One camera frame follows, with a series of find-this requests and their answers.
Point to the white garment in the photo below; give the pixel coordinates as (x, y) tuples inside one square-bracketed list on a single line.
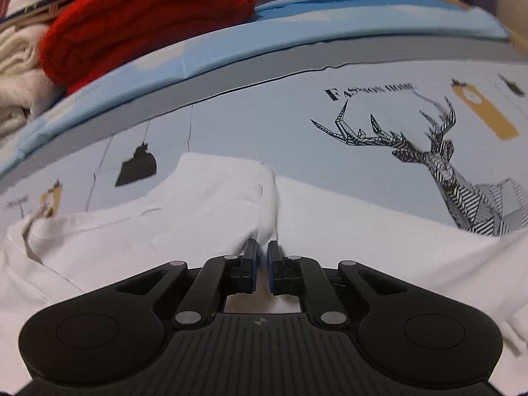
[(165, 222)]

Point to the cream fluffy cloth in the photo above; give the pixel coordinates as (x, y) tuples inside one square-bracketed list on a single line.
[(20, 74)]

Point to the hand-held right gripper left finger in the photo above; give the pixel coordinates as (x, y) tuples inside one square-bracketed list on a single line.
[(249, 258)]

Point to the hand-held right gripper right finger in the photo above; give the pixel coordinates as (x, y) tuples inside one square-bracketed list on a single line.
[(272, 258)]

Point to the deer print bed sheet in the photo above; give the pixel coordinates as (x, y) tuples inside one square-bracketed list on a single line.
[(268, 123)]

